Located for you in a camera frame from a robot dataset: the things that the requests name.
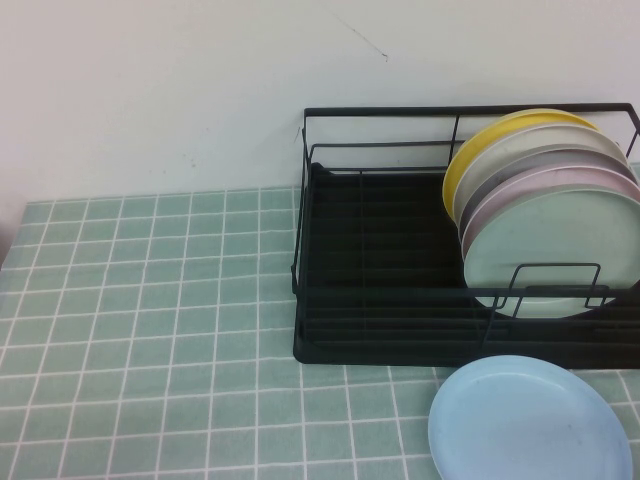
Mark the mint green plate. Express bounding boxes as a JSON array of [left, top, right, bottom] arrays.
[[462, 188, 640, 321]]

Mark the yellow plate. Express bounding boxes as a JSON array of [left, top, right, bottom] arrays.
[[442, 107, 601, 226]]

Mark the cream white plate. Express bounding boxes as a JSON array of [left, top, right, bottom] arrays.
[[452, 123, 632, 232]]

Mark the grey plate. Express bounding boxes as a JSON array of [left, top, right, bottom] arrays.
[[458, 147, 639, 237]]

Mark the light blue plate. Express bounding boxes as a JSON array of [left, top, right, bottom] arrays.
[[427, 354, 632, 480]]

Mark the pink plate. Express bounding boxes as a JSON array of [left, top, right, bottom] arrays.
[[460, 167, 640, 251]]

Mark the green checked tablecloth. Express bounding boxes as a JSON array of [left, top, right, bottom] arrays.
[[0, 185, 640, 480]]

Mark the black wire dish rack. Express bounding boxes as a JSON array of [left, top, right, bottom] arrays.
[[289, 102, 640, 372]]

